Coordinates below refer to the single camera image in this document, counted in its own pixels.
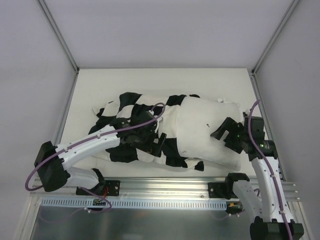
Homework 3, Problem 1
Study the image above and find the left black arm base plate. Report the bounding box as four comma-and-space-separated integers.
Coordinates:
75, 177, 121, 197

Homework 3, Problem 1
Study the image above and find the purple cable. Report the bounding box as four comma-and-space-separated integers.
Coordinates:
24, 102, 166, 192
243, 99, 295, 240

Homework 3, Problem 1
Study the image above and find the white slotted cable duct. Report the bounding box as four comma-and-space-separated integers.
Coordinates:
40, 197, 227, 211

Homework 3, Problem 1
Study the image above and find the aluminium mounting rail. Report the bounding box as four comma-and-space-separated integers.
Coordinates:
30, 177, 301, 202

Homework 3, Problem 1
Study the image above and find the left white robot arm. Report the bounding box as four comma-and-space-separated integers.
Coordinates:
34, 111, 167, 195

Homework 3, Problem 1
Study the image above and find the black white checkered pillowcase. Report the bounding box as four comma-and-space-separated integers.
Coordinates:
89, 92, 204, 171

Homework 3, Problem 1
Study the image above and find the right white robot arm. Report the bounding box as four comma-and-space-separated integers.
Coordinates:
208, 115, 305, 240

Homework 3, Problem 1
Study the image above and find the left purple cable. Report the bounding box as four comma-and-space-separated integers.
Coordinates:
24, 102, 166, 192

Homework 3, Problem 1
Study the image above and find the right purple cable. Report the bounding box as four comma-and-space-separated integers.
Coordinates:
243, 99, 295, 240

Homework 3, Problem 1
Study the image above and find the aluminium frame post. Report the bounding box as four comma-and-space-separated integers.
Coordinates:
251, 0, 302, 75
37, 0, 80, 74

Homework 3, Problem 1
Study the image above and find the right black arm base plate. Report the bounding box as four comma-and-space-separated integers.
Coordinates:
207, 182, 237, 200

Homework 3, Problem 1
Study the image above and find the white pillow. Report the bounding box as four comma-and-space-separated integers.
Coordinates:
176, 96, 241, 171

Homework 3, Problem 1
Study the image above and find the left aluminium frame post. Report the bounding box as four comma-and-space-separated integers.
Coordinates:
37, 0, 80, 74

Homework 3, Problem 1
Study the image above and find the right aluminium frame post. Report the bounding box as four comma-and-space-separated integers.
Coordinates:
251, 0, 302, 75

